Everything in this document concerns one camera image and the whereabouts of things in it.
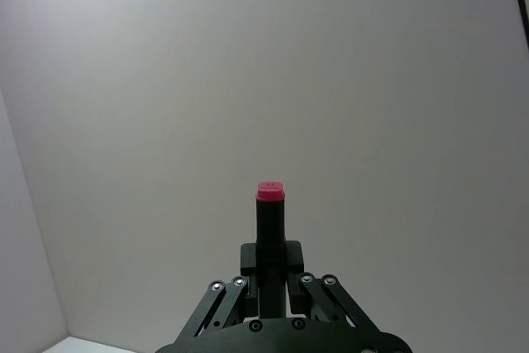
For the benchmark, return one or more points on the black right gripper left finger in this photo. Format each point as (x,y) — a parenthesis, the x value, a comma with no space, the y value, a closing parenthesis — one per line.
(249,260)

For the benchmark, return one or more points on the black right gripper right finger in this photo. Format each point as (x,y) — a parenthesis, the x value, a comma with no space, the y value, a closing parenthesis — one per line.
(294,260)

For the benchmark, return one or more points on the black tool with red switch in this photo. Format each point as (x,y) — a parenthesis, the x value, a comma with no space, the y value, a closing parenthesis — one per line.
(270,220)

